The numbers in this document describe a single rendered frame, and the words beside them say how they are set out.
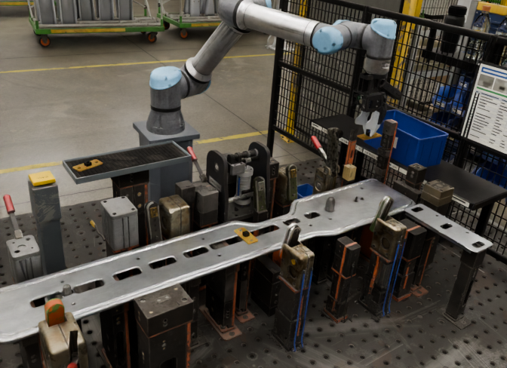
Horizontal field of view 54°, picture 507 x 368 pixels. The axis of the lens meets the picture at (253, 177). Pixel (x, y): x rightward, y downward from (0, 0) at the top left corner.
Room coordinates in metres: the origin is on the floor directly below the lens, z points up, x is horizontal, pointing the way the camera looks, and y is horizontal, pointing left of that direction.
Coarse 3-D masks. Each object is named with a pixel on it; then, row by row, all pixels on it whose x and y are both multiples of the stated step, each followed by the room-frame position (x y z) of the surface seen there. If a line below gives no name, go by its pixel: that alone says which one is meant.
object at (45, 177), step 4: (40, 172) 1.28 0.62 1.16; (44, 172) 1.28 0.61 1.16; (48, 172) 1.28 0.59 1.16; (32, 176) 1.25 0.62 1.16; (36, 176) 1.25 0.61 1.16; (40, 176) 1.25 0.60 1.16; (44, 176) 1.25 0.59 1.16; (48, 176) 1.25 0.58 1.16; (52, 176) 1.25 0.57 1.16; (32, 180) 1.22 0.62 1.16; (36, 180) 1.23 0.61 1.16; (40, 180) 1.23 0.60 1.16; (44, 180) 1.23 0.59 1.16; (48, 180) 1.23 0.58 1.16; (52, 180) 1.24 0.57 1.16; (32, 184) 1.22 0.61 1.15; (36, 184) 1.21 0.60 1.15; (40, 184) 1.22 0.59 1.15
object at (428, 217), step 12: (420, 204) 1.56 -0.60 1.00; (408, 216) 1.49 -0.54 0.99; (420, 216) 1.47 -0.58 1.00; (432, 216) 1.48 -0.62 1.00; (444, 216) 1.49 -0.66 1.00; (432, 228) 1.41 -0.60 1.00; (456, 228) 1.41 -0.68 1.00; (456, 240) 1.34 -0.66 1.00; (468, 240) 1.35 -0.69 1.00; (480, 240) 1.36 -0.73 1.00; (468, 252) 1.30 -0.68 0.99
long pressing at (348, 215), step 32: (352, 192) 1.61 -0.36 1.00; (384, 192) 1.63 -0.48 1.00; (224, 224) 1.32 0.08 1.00; (256, 224) 1.34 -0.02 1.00; (320, 224) 1.37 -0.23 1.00; (352, 224) 1.39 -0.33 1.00; (128, 256) 1.12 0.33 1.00; (160, 256) 1.13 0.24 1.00; (224, 256) 1.16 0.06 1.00; (256, 256) 1.18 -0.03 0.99; (0, 288) 0.95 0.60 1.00; (32, 288) 0.96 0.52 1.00; (96, 288) 0.98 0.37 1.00; (128, 288) 0.99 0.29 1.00; (160, 288) 1.01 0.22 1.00; (0, 320) 0.85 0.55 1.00; (32, 320) 0.85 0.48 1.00
